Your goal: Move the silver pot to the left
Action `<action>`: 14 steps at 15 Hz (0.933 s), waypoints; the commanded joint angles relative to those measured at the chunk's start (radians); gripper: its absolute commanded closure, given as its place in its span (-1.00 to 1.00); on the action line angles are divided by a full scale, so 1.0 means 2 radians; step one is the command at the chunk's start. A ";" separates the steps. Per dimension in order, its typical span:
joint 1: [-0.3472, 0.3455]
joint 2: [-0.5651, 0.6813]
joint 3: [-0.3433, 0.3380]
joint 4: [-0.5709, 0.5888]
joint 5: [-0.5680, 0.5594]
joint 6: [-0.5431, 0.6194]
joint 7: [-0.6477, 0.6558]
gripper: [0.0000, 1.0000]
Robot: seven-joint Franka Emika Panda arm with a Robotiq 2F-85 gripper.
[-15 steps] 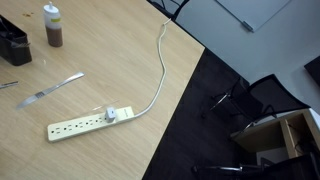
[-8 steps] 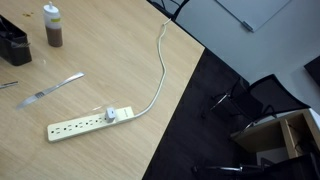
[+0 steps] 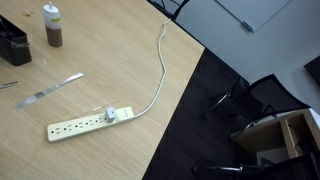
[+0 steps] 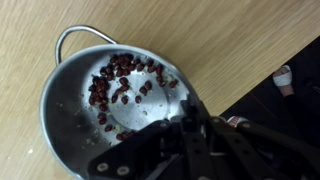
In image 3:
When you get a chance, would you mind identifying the white plug adapter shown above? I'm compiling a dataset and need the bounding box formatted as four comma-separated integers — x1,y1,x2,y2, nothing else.
104,107,117,124

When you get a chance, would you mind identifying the cream power strip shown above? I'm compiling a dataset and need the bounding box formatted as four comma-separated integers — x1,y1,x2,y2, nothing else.
46,105,135,144

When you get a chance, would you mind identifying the silver table knife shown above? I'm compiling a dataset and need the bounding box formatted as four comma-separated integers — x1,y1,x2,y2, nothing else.
15,71,86,111

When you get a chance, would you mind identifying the wooden desk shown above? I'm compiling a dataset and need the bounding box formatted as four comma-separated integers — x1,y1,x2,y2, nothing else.
230,109,320,160

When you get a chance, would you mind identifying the black mesh office chair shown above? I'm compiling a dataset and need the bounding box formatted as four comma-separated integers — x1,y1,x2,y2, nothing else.
201,73,312,134

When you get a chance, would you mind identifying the brown sauce squeeze bottle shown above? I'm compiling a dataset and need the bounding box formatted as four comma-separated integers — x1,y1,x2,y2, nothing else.
42,1,64,48

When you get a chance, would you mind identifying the black cutlery caddy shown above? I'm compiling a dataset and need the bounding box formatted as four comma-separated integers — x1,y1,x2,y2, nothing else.
0,14,33,67

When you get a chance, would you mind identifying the dark monitor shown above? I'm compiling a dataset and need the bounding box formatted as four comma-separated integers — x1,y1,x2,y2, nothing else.
303,55,320,86

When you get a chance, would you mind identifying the cream power strip cord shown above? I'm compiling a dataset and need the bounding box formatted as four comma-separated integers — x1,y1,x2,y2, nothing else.
133,18,173,119

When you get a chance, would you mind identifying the black chair frame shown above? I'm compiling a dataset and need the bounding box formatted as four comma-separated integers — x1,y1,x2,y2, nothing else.
146,0,191,22

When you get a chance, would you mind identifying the wall whiteboard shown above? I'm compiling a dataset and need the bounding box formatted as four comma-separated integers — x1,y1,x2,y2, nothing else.
214,0,293,33

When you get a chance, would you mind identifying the silver bamboo-handle spoon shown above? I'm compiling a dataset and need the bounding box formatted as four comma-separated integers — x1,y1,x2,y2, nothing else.
0,81,20,90

